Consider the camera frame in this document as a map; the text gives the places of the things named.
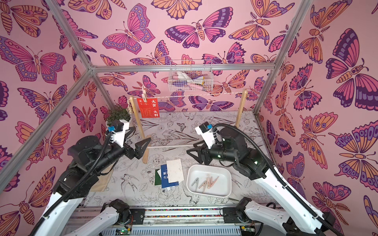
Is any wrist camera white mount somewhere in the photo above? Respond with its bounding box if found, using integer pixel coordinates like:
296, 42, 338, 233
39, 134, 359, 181
108, 119, 130, 148
195, 122, 217, 149

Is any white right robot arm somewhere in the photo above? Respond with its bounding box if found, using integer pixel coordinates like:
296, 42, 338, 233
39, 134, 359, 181
187, 122, 342, 236

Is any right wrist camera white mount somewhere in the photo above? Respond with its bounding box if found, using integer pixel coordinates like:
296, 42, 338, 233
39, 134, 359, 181
195, 122, 217, 149

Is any green postcard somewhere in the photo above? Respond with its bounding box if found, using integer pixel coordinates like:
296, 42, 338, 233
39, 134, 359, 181
154, 169, 161, 186

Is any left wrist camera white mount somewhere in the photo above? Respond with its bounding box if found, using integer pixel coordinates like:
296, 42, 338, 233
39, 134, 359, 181
108, 119, 130, 148

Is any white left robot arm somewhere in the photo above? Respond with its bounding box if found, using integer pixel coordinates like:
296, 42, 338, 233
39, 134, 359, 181
30, 126, 151, 236

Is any black corrugated right cable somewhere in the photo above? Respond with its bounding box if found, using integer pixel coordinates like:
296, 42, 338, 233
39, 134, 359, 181
212, 123, 345, 236

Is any white plastic tray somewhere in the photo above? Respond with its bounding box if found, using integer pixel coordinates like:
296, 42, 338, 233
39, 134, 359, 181
187, 164, 232, 198

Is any blue postcard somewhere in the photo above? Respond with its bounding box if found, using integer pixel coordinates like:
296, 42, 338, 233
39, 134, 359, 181
160, 164, 179, 188

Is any grey clothespin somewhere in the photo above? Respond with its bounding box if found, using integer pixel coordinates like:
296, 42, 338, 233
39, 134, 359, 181
191, 178, 199, 187

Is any plain white postcard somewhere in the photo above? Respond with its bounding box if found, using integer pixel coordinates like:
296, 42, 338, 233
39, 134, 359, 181
166, 159, 184, 183

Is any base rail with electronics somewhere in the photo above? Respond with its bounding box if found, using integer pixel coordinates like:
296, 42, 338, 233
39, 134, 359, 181
58, 206, 311, 236

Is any potted green plant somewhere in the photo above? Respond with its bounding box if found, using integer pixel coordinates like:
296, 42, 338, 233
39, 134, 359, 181
105, 106, 131, 126

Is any aluminium frame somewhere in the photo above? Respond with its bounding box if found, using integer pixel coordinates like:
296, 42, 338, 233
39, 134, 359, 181
0, 0, 314, 236

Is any red postcard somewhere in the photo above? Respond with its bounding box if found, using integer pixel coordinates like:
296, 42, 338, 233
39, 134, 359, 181
137, 98, 160, 118

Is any wooden string rack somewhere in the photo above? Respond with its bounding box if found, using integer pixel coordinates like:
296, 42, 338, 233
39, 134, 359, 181
129, 89, 248, 164

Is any white wire basket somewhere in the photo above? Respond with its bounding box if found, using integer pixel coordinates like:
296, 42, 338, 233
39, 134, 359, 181
166, 59, 214, 92

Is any beige work glove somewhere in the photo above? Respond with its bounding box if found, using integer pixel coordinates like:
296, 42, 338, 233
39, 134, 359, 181
90, 165, 113, 192

